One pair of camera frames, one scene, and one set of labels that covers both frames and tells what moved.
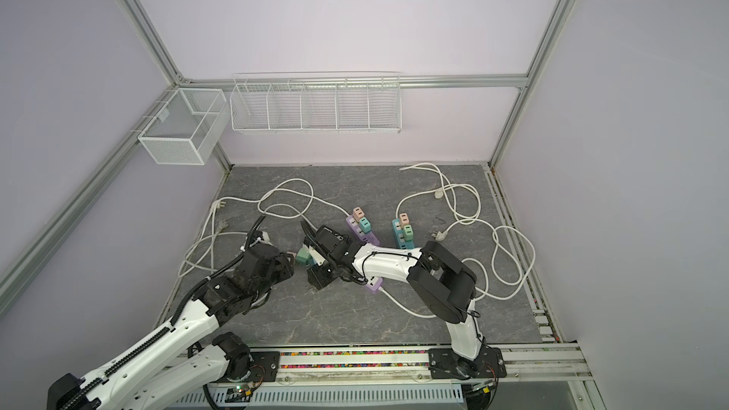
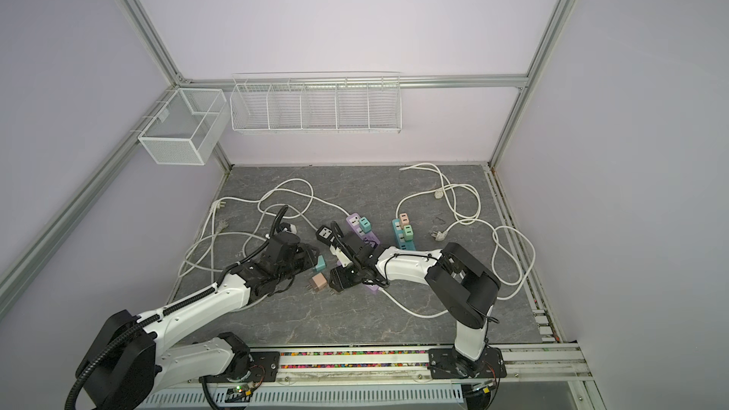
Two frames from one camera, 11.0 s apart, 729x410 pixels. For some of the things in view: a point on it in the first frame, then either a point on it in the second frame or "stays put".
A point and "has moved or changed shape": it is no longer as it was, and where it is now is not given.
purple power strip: [368, 237] stays put
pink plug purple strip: [358, 214] has moved or changed shape
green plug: [408, 232] stays put
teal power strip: [401, 242] stays put
